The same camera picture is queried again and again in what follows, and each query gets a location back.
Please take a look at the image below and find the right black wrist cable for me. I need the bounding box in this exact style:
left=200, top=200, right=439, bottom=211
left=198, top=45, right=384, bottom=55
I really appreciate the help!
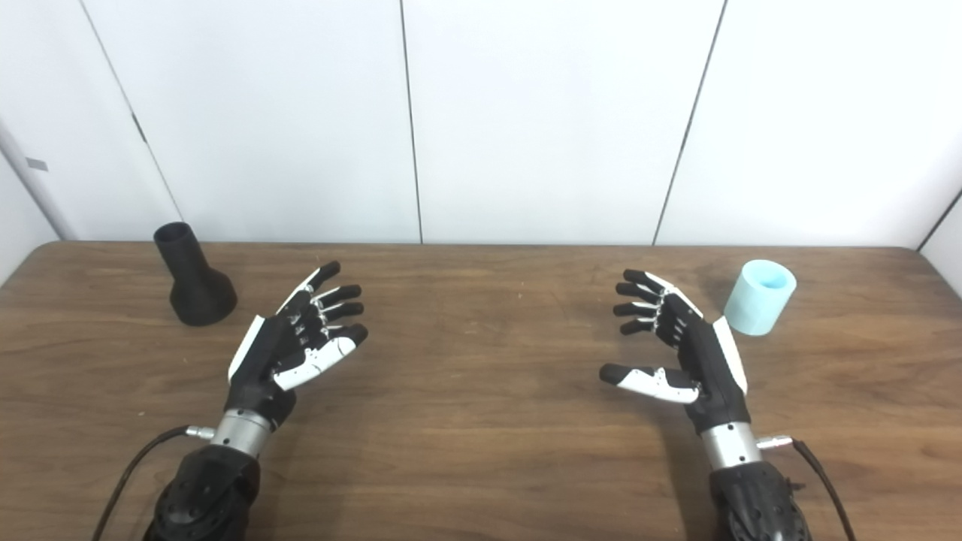
left=756, top=434, right=858, bottom=541

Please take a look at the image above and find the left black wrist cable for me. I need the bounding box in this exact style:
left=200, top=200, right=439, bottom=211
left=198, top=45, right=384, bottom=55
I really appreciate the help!
left=92, top=425, right=216, bottom=541

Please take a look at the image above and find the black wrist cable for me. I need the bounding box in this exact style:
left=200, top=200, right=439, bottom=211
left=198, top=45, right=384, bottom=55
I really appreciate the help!
left=756, top=434, right=858, bottom=541
left=92, top=425, right=216, bottom=541

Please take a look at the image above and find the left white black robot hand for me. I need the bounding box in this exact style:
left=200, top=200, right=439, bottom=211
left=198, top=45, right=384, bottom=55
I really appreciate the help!
left=225, top=261, right=369, bottom=433

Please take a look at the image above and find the black funnel-shaped nozzle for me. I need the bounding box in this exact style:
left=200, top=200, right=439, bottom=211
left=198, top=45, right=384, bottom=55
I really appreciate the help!
left=153, top=222, right=238, bottom=327

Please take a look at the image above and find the light-blue hose piece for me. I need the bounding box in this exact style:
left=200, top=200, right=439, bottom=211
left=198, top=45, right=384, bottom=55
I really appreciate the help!
left=723, top=259, right=797, bottom=336

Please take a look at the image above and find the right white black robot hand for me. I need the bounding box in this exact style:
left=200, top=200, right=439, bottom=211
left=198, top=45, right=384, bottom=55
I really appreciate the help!
left=599, top=268, right=752, bottom=435

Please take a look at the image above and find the white corner post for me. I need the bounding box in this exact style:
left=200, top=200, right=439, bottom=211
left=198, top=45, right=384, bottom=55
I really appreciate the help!
left=0, top=120, right=80, bottom=241

